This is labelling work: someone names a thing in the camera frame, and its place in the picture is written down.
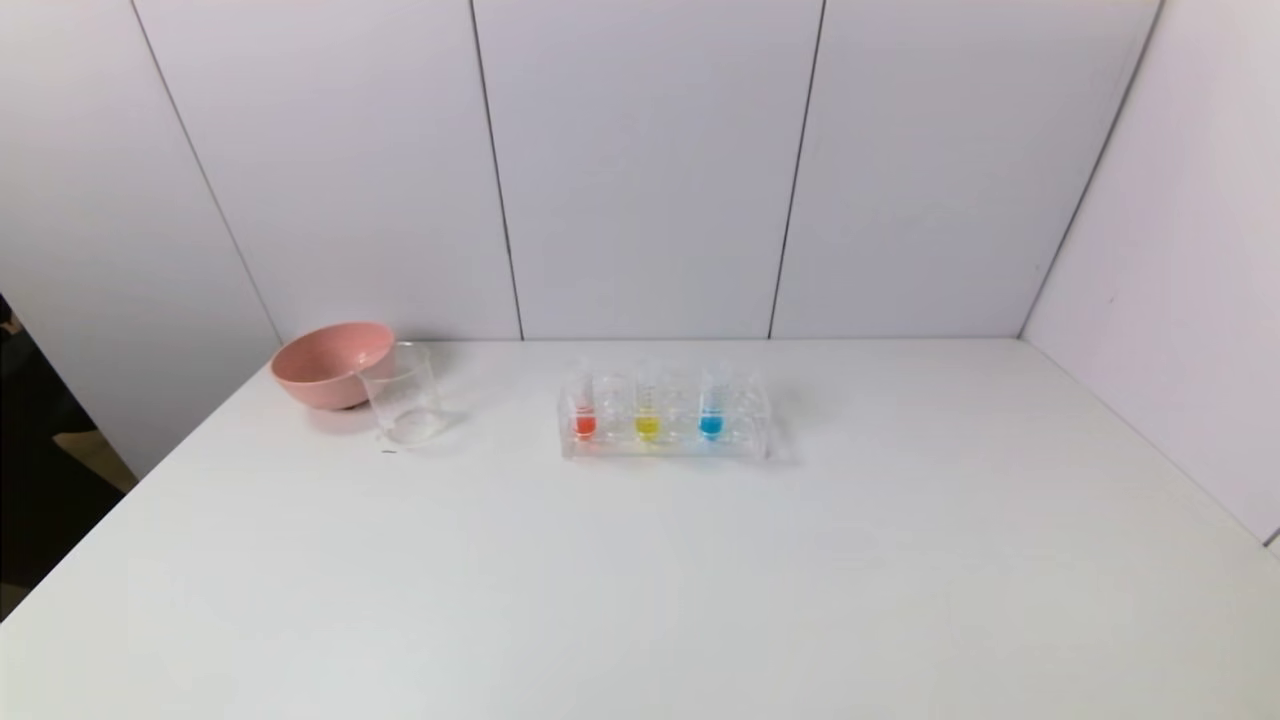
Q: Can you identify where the test tube with red pigment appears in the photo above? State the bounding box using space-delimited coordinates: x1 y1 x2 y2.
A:
569 367 600 442

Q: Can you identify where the test tube with yellow pigment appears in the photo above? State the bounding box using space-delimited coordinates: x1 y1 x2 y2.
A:
633 361 664 444

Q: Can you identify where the clear acrylic test tube rack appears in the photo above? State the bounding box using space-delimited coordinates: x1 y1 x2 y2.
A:
557 366 774 464

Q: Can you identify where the test tube with blue pigment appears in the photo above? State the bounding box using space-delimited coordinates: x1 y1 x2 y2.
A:
699 363 732 443

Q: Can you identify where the clear glass beaker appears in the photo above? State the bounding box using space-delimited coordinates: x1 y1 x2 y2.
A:
359 341 447 446

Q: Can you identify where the pink plastic bowl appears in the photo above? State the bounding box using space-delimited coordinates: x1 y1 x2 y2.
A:
270 321 397 411

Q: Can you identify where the seated person in black clothing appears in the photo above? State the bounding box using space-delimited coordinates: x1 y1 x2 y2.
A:
0 295 101 471

